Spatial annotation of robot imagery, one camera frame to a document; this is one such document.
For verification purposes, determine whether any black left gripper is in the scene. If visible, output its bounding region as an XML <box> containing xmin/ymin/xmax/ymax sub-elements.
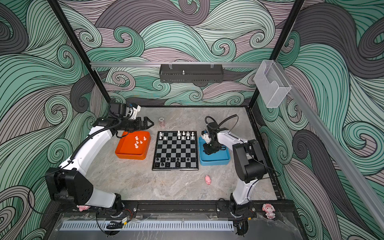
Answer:
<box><xmin>120</xmin><ymin>117</ymin><xmax>154</xmax><ymax>132</ymax></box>

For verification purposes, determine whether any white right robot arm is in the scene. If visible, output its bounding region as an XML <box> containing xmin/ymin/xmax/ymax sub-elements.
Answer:
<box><xmin>201</xmin><ymin>129</ymin><xmax>268</xmax><ymax>216</ymax></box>

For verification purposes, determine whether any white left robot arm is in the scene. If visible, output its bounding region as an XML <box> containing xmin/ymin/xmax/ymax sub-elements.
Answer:
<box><xmin>45</xmin><ymin>117</ymin><xmax>155</xmax><ymax>212</ymax></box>

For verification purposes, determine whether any blue plastic tray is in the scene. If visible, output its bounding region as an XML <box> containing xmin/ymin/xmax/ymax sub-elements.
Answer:
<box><xmin>198</xmin><ymin>137</ymin><xmax>231</xmax><ymax>166</ymax></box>

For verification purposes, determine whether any pink checkered small cup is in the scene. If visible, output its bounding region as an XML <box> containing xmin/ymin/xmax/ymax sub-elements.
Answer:
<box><xmin>159</xmin><ymin>117</ymin><xmax>166</xmax><ymax>128</ymax></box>

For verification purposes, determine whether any orange plastic tray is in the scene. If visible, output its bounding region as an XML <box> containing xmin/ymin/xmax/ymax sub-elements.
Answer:
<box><xmin>115</xmin><ymin>131</ymin><xmax>151</xmax><ymax>160</ymax></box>

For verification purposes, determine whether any small pink pig toy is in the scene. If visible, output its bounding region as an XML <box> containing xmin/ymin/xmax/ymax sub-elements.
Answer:
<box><xmin>205</xmin><ymin>175</ymin><xmax>212</xmax><ymax>185</ymax></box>

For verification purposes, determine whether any black and silver chessboard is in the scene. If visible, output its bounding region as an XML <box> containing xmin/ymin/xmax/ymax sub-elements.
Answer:
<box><xmin>152</xmin><ymin>131</ymin><xmax>199</xmax><ymax>171</ymax></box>

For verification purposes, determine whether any pink doll figure right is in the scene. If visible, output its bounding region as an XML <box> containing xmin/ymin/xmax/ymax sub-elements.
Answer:
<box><xmin>262</xmin><ymin>204</ymin><xmax>276</xmax><ymax>220</ymax></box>

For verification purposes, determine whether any pink doll figure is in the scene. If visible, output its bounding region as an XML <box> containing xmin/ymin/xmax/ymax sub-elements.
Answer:
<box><xmin>262</xmin><ymin>204</ymin><xmax>276</xmax><ymax>220</ymax></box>
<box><xmin>77</xmin><ymin>205</ymin><xmax>91</xmax><ymax>212</ymax></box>

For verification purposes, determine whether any pink doll figure left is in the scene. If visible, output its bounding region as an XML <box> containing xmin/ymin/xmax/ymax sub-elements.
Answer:
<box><xmin>77</xmin><ymin>205</ymin><xmax>91</xmax><ymax>212</ymax></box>

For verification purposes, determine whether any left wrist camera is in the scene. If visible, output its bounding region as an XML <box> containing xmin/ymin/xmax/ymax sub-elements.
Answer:
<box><xmin>109</xmin><ymin>101</ymin><xmax>142</xmax><ymax>120</ymax></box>

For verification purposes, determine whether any black perforated wall shelf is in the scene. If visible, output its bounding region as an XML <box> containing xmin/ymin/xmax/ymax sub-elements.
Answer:
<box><xmin>159</xmin><ymin>64</ymin><xmax>224</xmax><ymax>84</ymax></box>

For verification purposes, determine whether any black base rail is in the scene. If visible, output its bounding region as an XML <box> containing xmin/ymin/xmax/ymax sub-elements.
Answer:
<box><xmin>58</xmin><ymin>199</ymin><xmax>296</xmax><ymax>218</ymax></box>

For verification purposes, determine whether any white slotted cable duct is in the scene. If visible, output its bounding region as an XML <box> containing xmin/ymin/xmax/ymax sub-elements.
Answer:
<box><xmin>59</xmin><ymin>221</ymin><xmax>235</xmax><ymax>232</ymax></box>

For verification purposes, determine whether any clear acrylic wall box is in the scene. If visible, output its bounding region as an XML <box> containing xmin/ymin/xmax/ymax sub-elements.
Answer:
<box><xmin>254</xmin><ymin>60</ymin><xmax>292</xmax><ymax>108</ymax></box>

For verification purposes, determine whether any black enclosure corner post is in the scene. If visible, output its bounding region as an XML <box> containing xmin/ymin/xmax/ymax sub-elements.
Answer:
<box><xmin>249</xmin><ymin>1</ymin><xmax>304</xmax><ymax>109</ymax></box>

